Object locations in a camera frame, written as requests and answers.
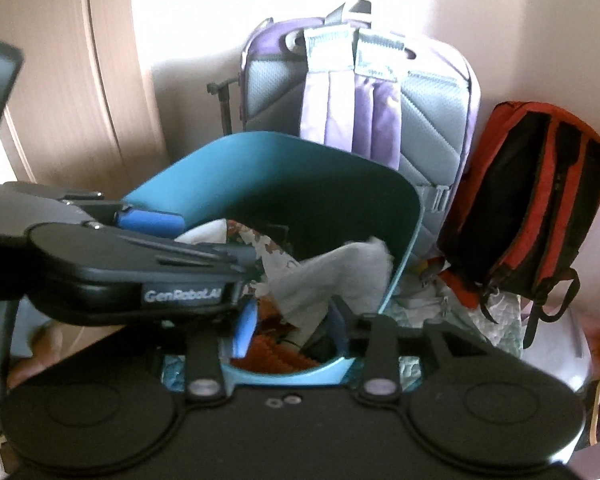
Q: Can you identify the person's left hand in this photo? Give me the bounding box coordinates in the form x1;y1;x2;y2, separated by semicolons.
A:
7;320;66;391

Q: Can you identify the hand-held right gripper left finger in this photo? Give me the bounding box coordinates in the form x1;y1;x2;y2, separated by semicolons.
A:
182;296;261;403

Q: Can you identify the white zippered pouch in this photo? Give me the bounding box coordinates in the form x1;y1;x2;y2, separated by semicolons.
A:
397;257;476;321

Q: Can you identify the floral printed wrapper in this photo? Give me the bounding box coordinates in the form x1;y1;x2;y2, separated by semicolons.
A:
175;219;301;281

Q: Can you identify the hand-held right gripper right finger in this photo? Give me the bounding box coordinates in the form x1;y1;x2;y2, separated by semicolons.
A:
329;301;491;406

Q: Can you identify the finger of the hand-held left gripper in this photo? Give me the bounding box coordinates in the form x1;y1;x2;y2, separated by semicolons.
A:
112;200;186;238
155;240;258;273

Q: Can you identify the teal plastic waste bin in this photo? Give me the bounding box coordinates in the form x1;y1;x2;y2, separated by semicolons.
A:
122;131;426;388

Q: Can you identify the white paper towel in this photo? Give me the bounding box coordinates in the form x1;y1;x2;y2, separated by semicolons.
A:
267;236;396;328

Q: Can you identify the beige door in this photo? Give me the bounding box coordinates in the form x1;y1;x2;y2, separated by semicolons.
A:
0;0;171;186

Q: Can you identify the purple grey backpack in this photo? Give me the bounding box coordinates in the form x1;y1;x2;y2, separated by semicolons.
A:
239;0;482;231

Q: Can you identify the teal white chevron quilt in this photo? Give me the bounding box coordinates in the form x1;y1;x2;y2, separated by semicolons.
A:
162;260;526;396

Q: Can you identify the red foam mesh net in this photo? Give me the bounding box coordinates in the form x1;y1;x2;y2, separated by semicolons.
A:
230;335;331;376

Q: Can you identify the red black backpack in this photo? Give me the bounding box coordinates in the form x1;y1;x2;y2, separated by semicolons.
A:
437;101;600;348

